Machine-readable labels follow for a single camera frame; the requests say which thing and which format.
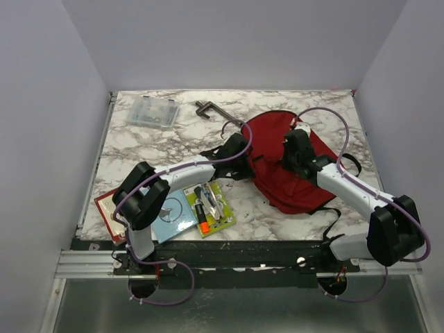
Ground silver folding knife tool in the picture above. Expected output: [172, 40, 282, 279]
[199, 184, 224, 221]

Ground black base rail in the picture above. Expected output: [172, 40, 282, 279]
[71, 239, 382, 291]

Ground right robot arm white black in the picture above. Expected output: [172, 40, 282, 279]
[283, 129, 427, 272]

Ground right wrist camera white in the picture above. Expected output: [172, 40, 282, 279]
[290, 118, 311, 136]

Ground red book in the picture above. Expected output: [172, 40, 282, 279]
[94, 189, 126, 246]

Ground light blue book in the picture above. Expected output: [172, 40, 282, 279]
[151, 189, 198, 244]

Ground red backpack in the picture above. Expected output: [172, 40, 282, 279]
[241, 110, 335, 215]

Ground black orange marker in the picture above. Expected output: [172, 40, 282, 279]
[194, 187, 210, 234]

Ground aluminium extrusion rail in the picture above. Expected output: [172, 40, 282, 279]
[55, 250, 114, 279]

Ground green booklet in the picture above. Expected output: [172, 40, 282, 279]
[184, 180, 237, 238]

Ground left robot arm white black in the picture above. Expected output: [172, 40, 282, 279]
[112, 133, 253, 274]

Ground clear plastic organizer box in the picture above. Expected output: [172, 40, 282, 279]
[126, 96, 180, 128]

